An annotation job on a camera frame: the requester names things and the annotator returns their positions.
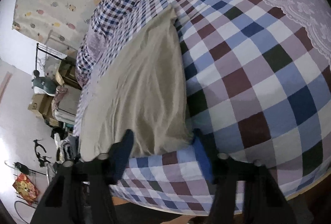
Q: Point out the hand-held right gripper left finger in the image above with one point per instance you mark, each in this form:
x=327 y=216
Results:
x=122 y=156

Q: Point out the grey storage cabinet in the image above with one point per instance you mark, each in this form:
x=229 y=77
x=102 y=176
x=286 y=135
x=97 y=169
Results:
x=69 y=105

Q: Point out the checked bed sheet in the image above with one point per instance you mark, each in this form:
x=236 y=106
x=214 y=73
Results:
x=245 y=71

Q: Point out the pineapple print wall cloth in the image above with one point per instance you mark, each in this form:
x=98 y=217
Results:
x=57 y=1

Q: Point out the checked folded quilt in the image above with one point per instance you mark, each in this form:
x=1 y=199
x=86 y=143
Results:
x=116 y=1

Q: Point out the pink bag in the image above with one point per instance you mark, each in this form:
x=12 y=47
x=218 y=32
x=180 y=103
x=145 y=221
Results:
x=60 y=96

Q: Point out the red printed bag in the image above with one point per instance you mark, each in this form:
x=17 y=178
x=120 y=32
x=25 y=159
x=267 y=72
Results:
x=25 y=187

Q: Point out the beige shirt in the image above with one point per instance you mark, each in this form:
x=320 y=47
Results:
x=142 y=89

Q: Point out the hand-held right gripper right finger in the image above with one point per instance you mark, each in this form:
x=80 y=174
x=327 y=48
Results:
x=204 y=159

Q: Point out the wooden crate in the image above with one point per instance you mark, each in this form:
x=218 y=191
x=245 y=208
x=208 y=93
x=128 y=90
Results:
x=68 y=72

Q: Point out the green plush toy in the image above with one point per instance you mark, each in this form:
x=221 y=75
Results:
x=44 y=84

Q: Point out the black clothes hangers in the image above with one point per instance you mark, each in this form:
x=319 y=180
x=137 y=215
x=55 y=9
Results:
x=40 y=147

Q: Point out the black clothes rack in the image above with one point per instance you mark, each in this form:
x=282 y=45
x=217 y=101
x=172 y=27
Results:
x=38 y=56

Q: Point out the cardboard box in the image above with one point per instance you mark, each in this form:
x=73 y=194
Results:
x=40 y=105

